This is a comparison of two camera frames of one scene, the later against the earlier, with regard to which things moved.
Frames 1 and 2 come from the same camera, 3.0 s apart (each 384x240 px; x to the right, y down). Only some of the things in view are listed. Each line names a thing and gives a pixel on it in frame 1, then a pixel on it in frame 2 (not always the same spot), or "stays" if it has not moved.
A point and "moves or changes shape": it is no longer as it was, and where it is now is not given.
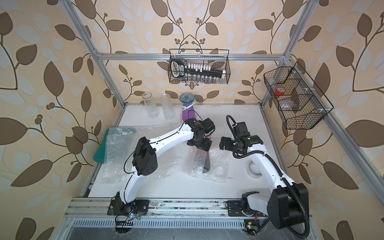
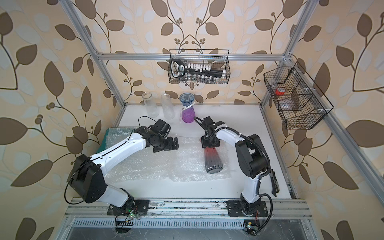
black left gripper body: (202, 143) → (166, 144)
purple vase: (187, 112) stays
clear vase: (151, 106) stays
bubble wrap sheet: (211, 166) moves or changes shape
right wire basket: (300, 103) stays
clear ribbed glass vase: (168, 110) stays
